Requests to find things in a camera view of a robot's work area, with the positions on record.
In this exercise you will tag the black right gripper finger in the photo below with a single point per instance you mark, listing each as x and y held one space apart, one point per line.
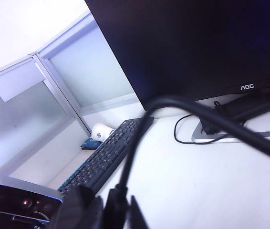
137 219

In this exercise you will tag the white desk riser board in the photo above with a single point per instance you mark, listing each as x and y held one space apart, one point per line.
197 186

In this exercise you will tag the white paper label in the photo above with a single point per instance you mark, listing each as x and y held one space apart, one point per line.
15 80

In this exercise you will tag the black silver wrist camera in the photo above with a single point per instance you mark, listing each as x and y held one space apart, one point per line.
18 201

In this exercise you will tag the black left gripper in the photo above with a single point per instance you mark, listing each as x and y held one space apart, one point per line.
11 221

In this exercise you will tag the black computer keyboard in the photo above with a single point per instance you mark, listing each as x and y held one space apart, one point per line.
106 157

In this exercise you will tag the black power adapter brick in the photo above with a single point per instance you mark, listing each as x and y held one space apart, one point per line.
249 106

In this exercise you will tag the small blue flat item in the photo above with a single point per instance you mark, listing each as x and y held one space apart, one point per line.
89 143

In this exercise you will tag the black AOC computer monitor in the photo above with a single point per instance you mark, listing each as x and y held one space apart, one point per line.
197 47

